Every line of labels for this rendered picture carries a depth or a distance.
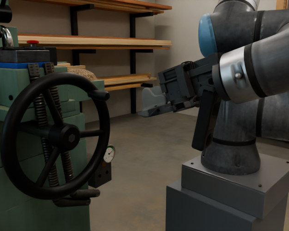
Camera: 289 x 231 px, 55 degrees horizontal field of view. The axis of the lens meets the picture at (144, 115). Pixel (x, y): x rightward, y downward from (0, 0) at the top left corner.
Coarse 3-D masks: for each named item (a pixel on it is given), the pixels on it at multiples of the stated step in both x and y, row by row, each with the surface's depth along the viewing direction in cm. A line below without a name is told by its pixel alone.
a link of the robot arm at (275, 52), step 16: (288, 32) 40; (256, 48) 42; (272, 48) 40; (288, 48) 39; (256, 64) 41; (272, 64) 40; (288, 64) 39; (256, 80) 42; (272, 80) 41; (288, 80) 40
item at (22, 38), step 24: (24, 0) 296; (48, 0) 296; (72, 0) 299; (96, 0) 314; (120, 0) 331; (72, 24) 346; (72, 48) 300; (96, 48) 322; (120, 48) 347; (144, 48) 377; (168, 48) 412
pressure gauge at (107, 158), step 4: (108, 144) 94; (108, 148) 94; (112, 148) 95; (108, 152) 94; (112, 152) 96; (104, 156) 92; (108, 156) 94; (112, 156) 96; (104, 160) 92; (108, 160) 94; (104, 164) 96
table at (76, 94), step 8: (96, 80) 94; (72, 88) 86; (80, 88) 88; (104, 88) 97; (72, 96) 86; (80, 96) 89; (64, 104) 72; (72, 104) 75; (0, 112) 64; (32, 112) 65; (48, 112) 69; (64, 112) 73; (0, 120) 65; (24, 120) 64
